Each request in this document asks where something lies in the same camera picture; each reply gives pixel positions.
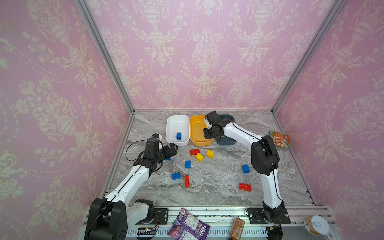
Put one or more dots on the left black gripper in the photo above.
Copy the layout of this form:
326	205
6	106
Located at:
168	154

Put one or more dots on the dark teal plastic container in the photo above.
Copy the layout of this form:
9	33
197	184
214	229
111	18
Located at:
223	140

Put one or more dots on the yellow plastic container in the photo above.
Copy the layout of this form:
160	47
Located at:
197	125

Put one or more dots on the white plastic container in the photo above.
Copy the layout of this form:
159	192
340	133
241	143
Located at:
178	124

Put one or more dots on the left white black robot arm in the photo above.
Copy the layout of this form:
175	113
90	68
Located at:
110	218

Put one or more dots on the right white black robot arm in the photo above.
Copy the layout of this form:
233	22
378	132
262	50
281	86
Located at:
264	159

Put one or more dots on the yellow lego centre right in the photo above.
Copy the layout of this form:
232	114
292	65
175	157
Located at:
210	154

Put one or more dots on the yellow lego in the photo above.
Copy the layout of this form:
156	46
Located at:
210	154
199	157

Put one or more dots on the blue long lego lower left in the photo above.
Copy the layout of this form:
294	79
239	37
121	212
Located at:
176	176

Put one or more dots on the red lego centre top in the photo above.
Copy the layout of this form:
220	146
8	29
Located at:
194	152

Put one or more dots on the yellow lego centre left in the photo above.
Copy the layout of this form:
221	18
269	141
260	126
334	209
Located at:
199	157

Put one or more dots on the red upright lego lower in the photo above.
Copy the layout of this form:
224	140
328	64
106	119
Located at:
187	181

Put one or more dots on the red long lego lower right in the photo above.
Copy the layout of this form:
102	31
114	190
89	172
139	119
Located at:
245	187

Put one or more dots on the green food packet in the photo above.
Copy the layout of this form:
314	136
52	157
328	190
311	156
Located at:
280	140

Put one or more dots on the purple snack box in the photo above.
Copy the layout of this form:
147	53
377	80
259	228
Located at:
188	227

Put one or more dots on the brown snack bar packet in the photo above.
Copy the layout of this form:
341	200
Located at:
237	229

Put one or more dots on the white tin can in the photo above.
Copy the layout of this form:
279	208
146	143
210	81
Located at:
317	225

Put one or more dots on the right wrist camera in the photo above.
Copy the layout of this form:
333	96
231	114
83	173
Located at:
212	118

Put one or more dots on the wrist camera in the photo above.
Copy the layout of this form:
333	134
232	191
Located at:
153	146
212	118

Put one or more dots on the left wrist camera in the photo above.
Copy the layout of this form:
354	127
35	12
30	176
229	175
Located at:
153	146

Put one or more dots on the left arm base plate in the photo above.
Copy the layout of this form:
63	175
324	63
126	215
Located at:
160	217

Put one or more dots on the aluminium front rail frame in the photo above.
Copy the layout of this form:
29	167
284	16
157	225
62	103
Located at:
221	220

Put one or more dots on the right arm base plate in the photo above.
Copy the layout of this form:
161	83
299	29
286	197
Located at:
261	216

